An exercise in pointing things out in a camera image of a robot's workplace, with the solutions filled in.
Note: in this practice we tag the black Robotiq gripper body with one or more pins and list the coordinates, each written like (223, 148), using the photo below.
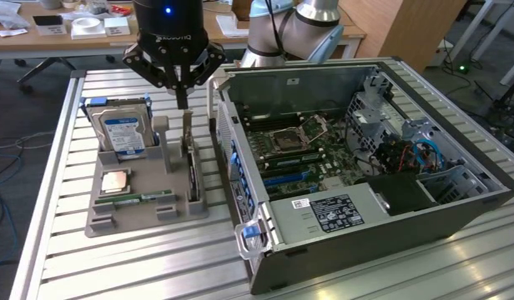
(169, 31)

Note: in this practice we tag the graphics card with metal bracket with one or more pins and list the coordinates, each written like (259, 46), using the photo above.
(192, 175)

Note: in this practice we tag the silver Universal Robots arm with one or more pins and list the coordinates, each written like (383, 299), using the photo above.
(319, 18)

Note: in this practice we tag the white paper stack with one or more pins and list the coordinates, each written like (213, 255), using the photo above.
(231, 28)

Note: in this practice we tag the plain white box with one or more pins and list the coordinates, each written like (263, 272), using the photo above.
(116, 26)

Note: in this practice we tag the red and white package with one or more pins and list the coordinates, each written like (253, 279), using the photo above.
(121, 11)

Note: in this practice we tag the brown cardboard box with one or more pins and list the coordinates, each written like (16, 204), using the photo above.
(240, 9)

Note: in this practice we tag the white tape roll block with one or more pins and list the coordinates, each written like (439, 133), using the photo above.
(88, 29)

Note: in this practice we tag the dark bagged parts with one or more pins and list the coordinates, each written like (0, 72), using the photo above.
(97, 9)

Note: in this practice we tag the hard disk in blue caddy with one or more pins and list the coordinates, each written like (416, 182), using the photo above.
(119, 131)

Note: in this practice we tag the black wheeled chair base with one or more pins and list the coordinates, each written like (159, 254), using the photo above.
(44, 67)

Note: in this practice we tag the beige tape roll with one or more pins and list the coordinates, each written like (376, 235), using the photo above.
(69, 3)

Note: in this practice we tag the white box with black top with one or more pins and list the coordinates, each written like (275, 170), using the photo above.
(49, 25)

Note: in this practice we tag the grey cup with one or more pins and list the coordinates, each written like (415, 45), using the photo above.
(49, 3)

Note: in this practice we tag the CPU socket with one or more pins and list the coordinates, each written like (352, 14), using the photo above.
(288, 140)

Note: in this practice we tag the white paper label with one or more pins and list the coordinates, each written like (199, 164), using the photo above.
(11, 32)

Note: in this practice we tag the clear plastic bag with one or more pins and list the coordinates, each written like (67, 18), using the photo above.
(8, 17)

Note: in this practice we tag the installed green RAM stick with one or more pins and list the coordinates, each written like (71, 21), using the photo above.
(290, 160)

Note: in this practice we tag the CPU chip with copper lid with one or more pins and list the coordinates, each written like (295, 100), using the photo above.
(113, 181)

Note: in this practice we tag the grey plastic parts rack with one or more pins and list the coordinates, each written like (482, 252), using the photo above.
(152, 184)

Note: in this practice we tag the loose green RAM stick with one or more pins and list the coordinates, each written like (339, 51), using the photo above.
(131, 197)

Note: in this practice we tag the perforated metal disk bay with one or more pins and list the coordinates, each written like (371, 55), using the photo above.
(364, 122)

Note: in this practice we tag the green motherboard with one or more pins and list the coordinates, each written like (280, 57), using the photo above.
(336, 162)

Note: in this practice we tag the wooden cabinet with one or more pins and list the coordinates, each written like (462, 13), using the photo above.
(407, 31)

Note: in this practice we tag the blue case release latch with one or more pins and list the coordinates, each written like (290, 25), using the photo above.
(249, 232)

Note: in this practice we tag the silver power supply unit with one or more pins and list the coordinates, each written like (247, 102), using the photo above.
(290, 225)

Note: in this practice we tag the white control box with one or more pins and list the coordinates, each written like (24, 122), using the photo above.
(443, 54)

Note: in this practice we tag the black plastic air shroud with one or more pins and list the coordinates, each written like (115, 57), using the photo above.
(400, 193)

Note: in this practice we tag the slanted metal disk bay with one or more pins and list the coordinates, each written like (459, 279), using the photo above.
(452, 187)

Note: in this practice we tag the open dark grey PC case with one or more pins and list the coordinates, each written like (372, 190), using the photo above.
(364, 256)

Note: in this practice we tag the white desk frame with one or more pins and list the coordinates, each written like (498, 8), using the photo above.
(494, 31)

